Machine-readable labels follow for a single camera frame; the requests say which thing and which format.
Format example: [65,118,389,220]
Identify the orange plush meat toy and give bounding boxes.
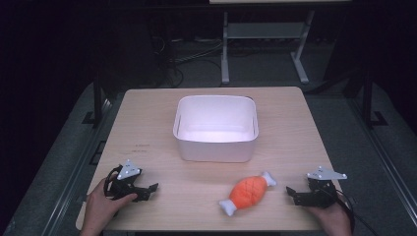
[218,171,277,217]

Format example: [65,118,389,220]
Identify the black cable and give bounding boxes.
[333,188,382,236]

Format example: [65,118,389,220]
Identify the bundle of floor cables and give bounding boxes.
[151,33,227,88]

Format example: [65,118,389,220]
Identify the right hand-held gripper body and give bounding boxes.
[306,165,348,209]

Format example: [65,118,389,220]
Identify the white plastic bin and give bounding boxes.
[172,94,260,163]

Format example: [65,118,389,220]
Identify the white metal table frame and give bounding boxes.
[220,9,316,86]

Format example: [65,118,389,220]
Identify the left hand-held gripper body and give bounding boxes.
[103,158,144,202]

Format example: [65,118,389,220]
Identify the person's right hand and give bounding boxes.
[308,196,353,236]

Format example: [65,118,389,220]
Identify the person's left hand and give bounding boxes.
[79,178,139,236]

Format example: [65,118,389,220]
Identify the black metal stand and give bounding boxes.
[82,68,112,127]
[355,65,389,129]

